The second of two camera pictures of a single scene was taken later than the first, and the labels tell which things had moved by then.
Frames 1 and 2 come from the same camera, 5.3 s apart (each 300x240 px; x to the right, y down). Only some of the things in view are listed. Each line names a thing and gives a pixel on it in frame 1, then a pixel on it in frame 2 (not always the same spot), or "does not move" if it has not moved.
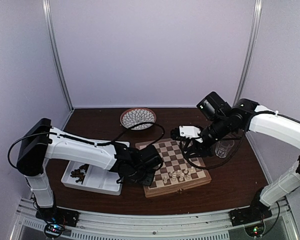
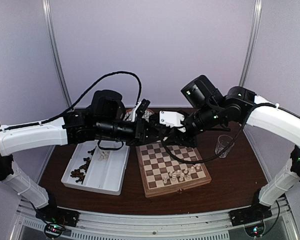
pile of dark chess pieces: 77,173 does not move
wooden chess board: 176,173 does not move
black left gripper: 148,181 → 139,135
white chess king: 174,180 does not move
